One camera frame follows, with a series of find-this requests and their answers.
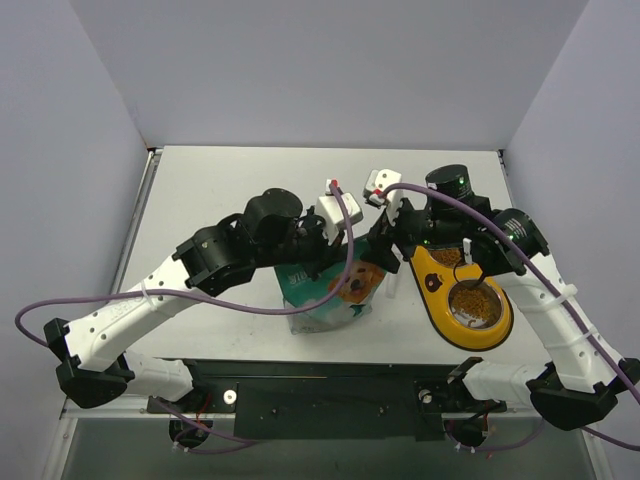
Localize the clear plastic scoop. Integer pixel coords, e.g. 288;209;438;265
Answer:
384;250;402;299

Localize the green white dog food bag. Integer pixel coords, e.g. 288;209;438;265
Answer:
273;234;389;335

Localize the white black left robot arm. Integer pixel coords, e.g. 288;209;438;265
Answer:
44;185;362;412

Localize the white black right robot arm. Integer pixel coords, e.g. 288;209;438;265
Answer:
363;164;639;431

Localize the far steel bowl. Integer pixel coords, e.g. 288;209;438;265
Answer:
432;247;466;269

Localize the steel bowl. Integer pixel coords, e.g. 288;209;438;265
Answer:
448;280;503;330
432;247;466;269

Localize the yellow double bowl feeder tray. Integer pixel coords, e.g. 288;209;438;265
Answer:
410;246;514;352

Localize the brown kibble in near bowl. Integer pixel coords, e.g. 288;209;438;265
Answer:
451;288;492;321

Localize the near steel bowl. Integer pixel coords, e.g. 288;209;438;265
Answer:
448;280;503;330

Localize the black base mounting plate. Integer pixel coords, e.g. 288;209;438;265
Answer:
168;359;506;441

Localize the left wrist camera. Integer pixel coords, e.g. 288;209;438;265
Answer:
314;179;364;243

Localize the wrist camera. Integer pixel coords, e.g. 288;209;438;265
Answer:
363;169;403;225
314;179;364;243

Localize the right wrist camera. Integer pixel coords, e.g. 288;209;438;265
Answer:
363;169;403;225

